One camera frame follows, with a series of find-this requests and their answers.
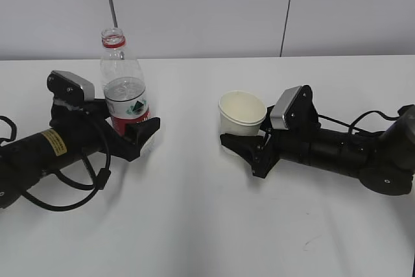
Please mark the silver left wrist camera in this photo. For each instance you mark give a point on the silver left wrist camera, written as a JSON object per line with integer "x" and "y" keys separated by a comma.
{"x": 70, "y": 89}

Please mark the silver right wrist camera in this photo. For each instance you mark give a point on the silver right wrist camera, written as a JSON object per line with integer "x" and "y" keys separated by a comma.
{"x": 294, "y": 109}

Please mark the white paper cup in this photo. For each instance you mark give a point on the white paper cup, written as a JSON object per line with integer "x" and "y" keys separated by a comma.
{"x": 241, "y": 113}

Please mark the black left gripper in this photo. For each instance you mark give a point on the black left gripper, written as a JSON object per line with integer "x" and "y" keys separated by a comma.
{"x": 85, "y": 131}

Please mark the clear Nongfu Spring water bottle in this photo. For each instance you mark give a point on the clear Nongfu Spring water bottle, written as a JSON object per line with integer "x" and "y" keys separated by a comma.
{"x": 123, "y": 81}

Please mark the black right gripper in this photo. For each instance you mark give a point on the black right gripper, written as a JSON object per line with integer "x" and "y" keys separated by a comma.
{"x": 263, "y": 152}

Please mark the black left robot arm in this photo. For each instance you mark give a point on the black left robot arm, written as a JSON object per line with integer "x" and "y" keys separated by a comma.
{"x": 26, "y": 161}

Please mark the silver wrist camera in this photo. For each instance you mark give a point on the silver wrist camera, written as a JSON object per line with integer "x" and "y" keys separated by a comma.
{"x": 70, "y": 89}
{"x": 294, "y": 109}

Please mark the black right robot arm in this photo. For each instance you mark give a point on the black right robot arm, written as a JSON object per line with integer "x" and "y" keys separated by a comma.
{"x": 382, "y": 161}

